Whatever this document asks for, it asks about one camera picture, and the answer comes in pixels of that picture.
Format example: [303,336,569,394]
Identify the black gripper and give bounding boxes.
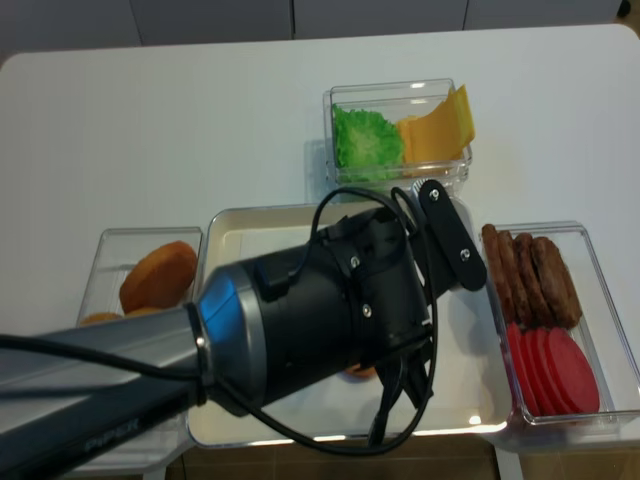
[252,208,430,400]

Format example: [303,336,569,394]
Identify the brown bottom bun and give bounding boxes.
[344,364,376,380]

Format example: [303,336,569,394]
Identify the brown bun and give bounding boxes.
[344,364,376,380]
[119,241,198,314]

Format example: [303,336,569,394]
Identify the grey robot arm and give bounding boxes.
[1,208,436,479]

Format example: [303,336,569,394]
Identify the green lettuce leaf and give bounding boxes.
[333,105,404,183]

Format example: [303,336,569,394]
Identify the clear plastic lettuce cheese container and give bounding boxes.
[323,78,475,189]

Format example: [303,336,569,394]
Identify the white metal serving tray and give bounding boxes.
[188,206,511,448]

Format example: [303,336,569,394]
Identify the brown meat patty left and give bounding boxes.
[481,224,517,324]

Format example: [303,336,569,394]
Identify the brown meat patty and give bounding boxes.
[531,237,582,329]
[513,233,554,327]
[481,224,517,324]

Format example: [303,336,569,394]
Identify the yellow cheese slices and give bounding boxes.
[396,85,476,165]

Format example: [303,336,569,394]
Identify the brown meat patty middle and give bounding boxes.
[513,233,554,327]

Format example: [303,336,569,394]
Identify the brown bun behind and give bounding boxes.
[119,241,198,314]

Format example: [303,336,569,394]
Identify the brown meat patty right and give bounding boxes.
[531,237,582,329]

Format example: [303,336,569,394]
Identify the red tomato slices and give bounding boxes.
[507,323,600,417]

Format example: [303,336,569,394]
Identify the clear plastic bun container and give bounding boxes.
[76,227,204,327]

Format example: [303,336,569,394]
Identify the clear plastic patty tomato container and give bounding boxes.
[480,222,639,429]

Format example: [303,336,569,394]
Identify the sesame top bun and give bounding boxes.
[79,312,122,327]

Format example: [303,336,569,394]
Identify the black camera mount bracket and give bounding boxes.
[411,179,487,297]

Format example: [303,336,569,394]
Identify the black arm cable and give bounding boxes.
[0,186,440,456]

